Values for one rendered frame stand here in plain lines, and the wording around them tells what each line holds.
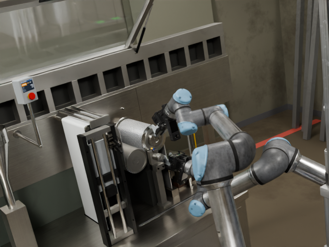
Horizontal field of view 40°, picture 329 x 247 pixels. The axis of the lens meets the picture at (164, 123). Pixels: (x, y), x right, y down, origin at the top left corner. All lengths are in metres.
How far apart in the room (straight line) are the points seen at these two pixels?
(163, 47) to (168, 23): 2.34
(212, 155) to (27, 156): 1.08
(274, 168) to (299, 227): 1.86
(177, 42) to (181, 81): 0.24
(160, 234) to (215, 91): 1.16
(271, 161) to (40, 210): 1.20
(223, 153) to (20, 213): 0.97
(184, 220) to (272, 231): 1.57
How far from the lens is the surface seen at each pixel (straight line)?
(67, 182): 2.43
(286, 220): 3.78
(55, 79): 2.30
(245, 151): 1.56
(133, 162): 2.20
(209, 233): 2.28
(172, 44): 2.67
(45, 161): 2.34
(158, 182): 2.26
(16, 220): 2.08
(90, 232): 2.26
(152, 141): 2.21
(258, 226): 3.73
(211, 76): 2.89
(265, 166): 1.87
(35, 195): 2.38
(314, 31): 5.07
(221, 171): 1.53
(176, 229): 2.13
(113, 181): 2.02
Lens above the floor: 2.02
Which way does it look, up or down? 19 degrees down
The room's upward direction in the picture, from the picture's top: 10 degrees counter-clockwise
